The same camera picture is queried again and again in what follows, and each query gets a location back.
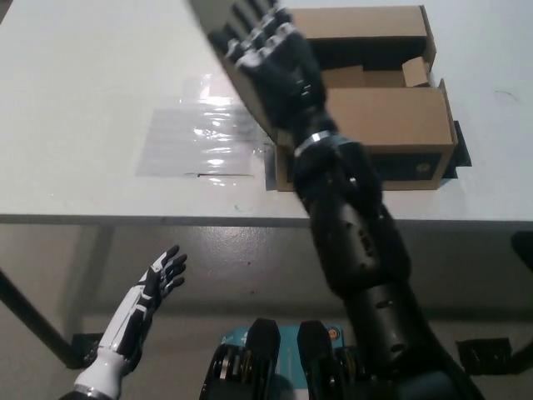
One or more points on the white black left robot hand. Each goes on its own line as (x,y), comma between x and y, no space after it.
(139,304)

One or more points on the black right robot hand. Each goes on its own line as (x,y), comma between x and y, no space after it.
(283,79)

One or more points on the brown cardboard storage box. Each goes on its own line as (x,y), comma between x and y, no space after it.
(395,112)

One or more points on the long grey tape strip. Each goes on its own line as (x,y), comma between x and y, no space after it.
(270,171)

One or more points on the black table leg with foot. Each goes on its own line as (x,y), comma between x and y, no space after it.
(35,318)

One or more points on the clear plastic covered sheet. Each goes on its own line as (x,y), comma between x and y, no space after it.
(195,141)

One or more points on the brown cardboard inner insert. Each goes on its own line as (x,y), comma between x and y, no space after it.
(387,112)

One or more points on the black table foot plate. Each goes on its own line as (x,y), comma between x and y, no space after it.
(485,353)

